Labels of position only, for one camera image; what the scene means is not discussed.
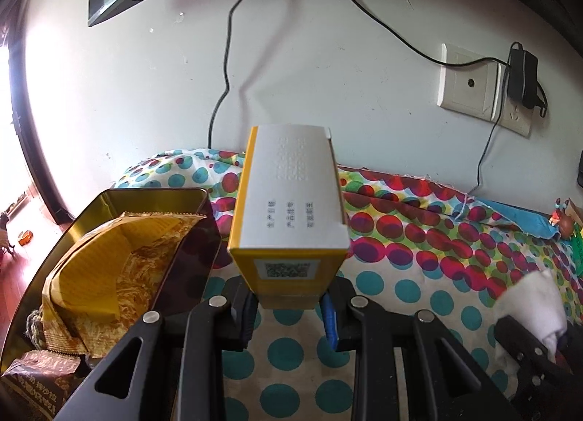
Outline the yellow medicine box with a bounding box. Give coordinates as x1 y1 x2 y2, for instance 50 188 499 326
227 125 351 309

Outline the yellow snack bag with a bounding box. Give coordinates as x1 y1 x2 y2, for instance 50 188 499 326
40 213 204 358

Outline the camouflage sock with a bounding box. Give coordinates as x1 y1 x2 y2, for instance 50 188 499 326
25 309 47 350

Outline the brown chocolate bag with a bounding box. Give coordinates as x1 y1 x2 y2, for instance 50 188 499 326
1 350 91 420

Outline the gold rectangular tin tray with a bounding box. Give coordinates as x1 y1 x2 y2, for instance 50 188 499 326
1 188 221 370

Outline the polka dot bed sheet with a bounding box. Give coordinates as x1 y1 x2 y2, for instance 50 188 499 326
113 147 583 421

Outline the small snail toy figure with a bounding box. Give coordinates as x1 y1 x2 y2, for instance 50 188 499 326
549 198 582 239

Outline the black webcam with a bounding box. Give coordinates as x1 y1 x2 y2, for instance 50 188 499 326
577 162 583 188

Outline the black power adapter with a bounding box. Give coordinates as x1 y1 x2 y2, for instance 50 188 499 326
507 43 548 118

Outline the white wall socket plate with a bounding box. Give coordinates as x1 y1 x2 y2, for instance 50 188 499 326
437 62 533 138

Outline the black cable left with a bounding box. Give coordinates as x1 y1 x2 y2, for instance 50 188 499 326
206 0 276 151

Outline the black cable to socket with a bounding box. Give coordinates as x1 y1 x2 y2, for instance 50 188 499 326
324 0 511 68

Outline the thin cable below socket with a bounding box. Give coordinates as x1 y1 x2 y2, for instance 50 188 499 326
466 65 512 197

